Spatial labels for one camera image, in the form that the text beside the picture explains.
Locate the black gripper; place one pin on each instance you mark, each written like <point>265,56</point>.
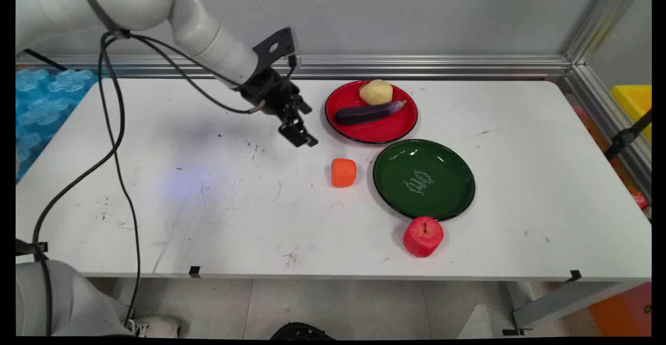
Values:
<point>270,92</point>

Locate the purple eggplant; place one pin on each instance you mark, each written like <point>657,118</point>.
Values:
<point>367,113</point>

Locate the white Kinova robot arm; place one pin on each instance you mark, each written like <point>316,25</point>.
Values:
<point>145,1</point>

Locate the orange carrot chunk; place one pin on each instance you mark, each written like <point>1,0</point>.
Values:
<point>343,173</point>

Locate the red round plate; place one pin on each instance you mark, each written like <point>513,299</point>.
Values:
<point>374,129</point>

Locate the yellow potato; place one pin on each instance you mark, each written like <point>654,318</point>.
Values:
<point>376,92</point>

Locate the dark green round plate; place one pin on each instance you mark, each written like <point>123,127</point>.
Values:
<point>424,178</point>

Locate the red apple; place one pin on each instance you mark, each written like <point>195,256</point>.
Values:
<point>422,238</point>

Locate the black round object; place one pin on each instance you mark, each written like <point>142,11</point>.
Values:
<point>302,332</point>

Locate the white sneaker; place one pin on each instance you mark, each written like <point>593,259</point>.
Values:
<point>156,327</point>

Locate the blue foam mat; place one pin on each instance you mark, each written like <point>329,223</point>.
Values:
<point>41,105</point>

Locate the thin black rod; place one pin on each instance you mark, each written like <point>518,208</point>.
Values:
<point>47,60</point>

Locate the grey table leg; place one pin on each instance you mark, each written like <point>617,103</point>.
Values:
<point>562,303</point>

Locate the black stand pole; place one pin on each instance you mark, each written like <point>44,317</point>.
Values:
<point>624,138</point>

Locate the yellow plastic box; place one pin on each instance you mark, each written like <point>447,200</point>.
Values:
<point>635,100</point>

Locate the small red object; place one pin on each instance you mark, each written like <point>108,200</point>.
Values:
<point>639,199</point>

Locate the orange box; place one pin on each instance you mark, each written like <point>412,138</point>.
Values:
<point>622,311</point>

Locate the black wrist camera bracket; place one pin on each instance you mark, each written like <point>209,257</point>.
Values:
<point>276,46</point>

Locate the horizontal aluminium frame rail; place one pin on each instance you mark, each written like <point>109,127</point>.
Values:
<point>416,66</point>

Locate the side aluminium frame rail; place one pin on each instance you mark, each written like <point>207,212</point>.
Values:
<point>614,126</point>

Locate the upright aluminium frame post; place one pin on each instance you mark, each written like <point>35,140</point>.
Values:
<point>603,22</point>

